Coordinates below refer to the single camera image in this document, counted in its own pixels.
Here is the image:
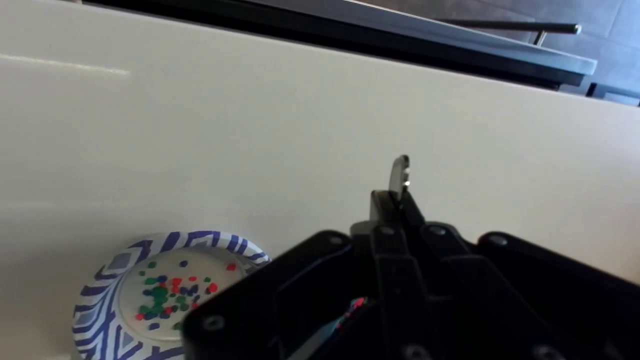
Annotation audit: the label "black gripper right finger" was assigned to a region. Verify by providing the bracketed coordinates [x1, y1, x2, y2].
[399, 191, 640, 360]

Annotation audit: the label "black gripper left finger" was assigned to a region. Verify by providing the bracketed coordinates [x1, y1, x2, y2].
[181, 188, 437, 360]

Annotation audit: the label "silver metal spoon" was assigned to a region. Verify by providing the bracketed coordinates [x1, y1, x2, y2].
[291, 153, 412, 360]

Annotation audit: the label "white plate with blue pattern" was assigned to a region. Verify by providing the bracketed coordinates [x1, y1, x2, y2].
[71, 229, 272, 360]

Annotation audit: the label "colourful small beads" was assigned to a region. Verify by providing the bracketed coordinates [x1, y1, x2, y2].
[135, 259, 240, 333]

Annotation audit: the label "long silver door handle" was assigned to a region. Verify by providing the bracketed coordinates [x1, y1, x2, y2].
[437, 16, 584, 48]

